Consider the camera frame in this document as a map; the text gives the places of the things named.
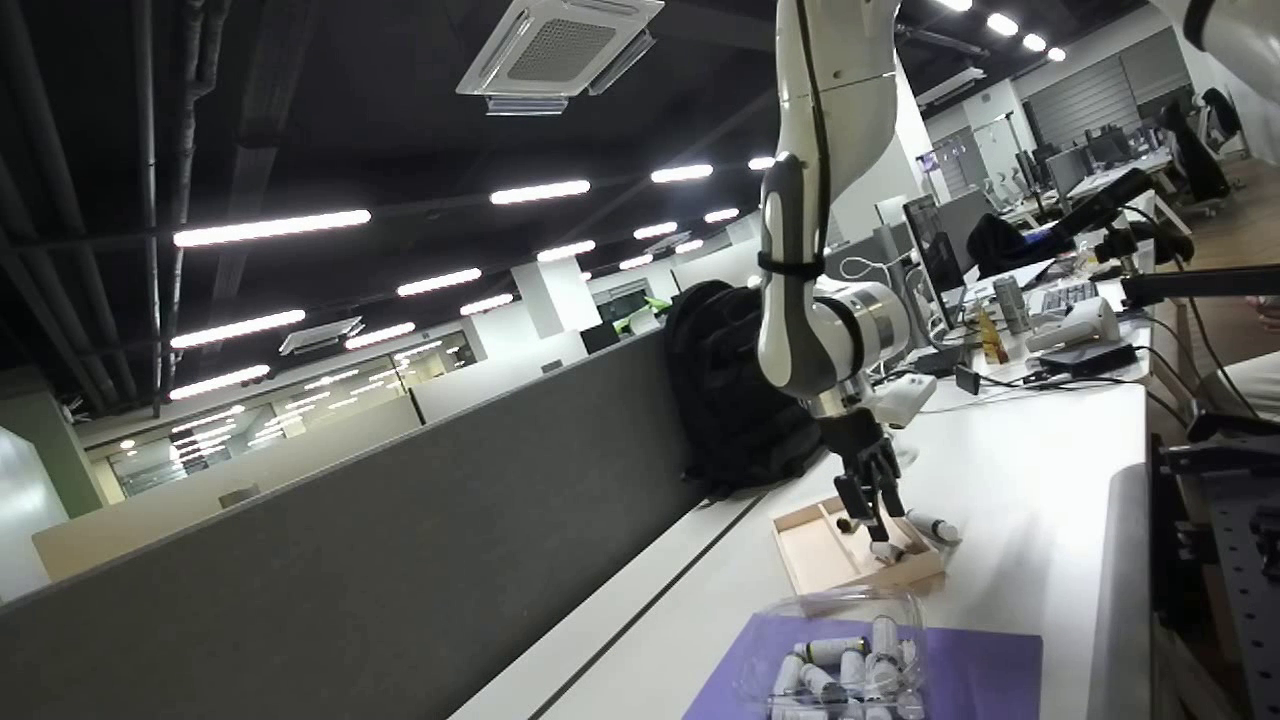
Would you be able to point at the grey desk partition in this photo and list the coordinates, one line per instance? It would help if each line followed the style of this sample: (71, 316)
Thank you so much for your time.
(401, 562)

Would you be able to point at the black camera on stand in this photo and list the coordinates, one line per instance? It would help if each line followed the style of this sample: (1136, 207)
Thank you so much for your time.
(1133, 223)

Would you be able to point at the black horizontal stand bar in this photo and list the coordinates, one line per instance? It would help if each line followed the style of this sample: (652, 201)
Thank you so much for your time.
(1202, 283)

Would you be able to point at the long ceiling light tube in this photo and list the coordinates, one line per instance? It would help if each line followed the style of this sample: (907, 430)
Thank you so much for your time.
(439, 283)
(564, 250)
(536, 195)
(236, 329)
(682, 173)
(652, 228)
(275, 228)
(218, 381)

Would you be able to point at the white ceiling air conditioner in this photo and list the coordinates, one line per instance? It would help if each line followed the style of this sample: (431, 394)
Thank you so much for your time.
(561, 48)

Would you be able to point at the purple rectangular mat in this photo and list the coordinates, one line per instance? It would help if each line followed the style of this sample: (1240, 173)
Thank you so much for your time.
(984, 675)

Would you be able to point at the black perforated mounting board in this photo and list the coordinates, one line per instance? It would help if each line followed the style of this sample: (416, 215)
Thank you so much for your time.
(1233, 584)

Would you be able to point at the white bottle with dark cap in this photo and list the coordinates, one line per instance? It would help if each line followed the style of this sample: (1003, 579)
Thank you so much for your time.
(887, 549)
(941, 531)

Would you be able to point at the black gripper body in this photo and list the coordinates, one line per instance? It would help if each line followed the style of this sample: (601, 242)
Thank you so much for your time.
(865, 462)

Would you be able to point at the light wooden compartment box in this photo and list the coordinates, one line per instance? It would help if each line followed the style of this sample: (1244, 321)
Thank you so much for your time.
(821, 554)

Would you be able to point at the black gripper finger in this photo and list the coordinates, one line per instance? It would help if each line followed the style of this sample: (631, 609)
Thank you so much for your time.
(860, 519)
(889, 525)

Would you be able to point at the black backpack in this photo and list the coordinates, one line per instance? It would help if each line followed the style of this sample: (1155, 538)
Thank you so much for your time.
(727, 387)

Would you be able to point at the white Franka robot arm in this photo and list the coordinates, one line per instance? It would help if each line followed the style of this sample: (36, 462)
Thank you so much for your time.
(827, 201)

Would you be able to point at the small white bottle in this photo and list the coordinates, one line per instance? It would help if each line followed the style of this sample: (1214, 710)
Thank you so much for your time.
(887, 638)
(800, 715)
(852, 669)
(834, 651)
(881, 683)
(787, 675)
(910, 656)

